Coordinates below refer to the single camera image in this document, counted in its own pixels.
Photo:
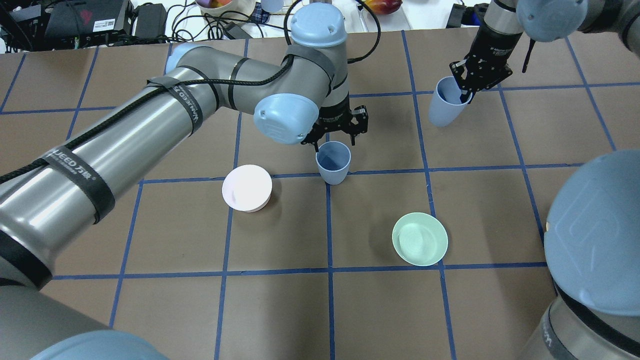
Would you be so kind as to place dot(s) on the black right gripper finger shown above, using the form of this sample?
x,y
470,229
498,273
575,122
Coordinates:
x,y
468,92

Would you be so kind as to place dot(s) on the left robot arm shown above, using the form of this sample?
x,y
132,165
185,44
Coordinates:
x,y
46,204

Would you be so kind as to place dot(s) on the red apple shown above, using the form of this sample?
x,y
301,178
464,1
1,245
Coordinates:
x,y
383,7

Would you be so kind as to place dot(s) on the blue cup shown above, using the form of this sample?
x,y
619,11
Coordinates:
x,y
333,160
445,105

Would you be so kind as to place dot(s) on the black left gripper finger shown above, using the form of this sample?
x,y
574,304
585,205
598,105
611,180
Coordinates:
x,y
355,129
312,142

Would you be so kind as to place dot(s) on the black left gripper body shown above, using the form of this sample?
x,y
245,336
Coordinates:
x,y
334,116

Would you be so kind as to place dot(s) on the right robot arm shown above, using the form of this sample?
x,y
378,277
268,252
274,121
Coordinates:
x,y
592,237

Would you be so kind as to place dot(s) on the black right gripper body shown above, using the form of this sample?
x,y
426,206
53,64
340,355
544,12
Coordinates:
x,y
492,49

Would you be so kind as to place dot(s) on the pink bowl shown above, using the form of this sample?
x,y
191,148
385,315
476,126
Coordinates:
x,y
247,188

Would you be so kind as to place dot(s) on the black power adapter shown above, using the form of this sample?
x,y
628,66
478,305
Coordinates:
x,y
456,16

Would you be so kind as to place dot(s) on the mint green bowl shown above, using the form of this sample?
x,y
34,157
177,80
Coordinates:
x,y
420,239

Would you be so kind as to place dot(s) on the black computer box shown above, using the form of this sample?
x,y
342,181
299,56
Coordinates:
x,y
44,25

